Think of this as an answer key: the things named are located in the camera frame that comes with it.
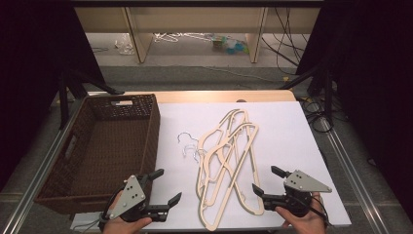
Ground thin grey floor cable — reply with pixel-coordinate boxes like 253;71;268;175
200;65;278;85

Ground teal plastic clutter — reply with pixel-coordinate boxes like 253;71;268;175
210;34;250;56

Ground hand-held gripper cable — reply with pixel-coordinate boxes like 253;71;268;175
306;194;334;229
71;186;126;234

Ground hanging black cables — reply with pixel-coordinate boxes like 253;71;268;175
261;7;310;76

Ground beige wooden desk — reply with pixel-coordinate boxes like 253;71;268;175
74;6;321;64

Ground coiled black cables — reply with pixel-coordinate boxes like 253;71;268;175
299;97;336;134

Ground white hangers on floor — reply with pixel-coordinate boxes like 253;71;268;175
153;31;212;44

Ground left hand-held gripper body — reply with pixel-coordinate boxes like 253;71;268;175
107;174;169;224

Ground brown woven basket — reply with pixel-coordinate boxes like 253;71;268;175
33;94;162;215

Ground clear plastic bag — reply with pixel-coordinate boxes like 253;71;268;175
113;33;135;56

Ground black metal stand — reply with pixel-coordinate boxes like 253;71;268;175
57;68;126;131
278;61;336;125

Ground right hand-held gripper cable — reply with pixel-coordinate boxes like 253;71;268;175
306;194;334;229

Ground left hand-held gripper cable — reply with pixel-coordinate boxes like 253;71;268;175
71;186;126;234

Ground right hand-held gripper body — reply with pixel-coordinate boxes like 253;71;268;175
262;169;333;218

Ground dark curtain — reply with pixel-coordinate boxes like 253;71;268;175
295;0;413;223
0;0;107;193

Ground person's right hand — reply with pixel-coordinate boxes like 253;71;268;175
275;191;327;234

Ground cream clothes hanger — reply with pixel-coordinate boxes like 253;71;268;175
193;121;266;217
176;108;249;207
183;121;261;232

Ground person's left hand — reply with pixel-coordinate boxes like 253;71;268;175
102;215;153;234

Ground white table sheet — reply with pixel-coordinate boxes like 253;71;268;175
69;100;353;232

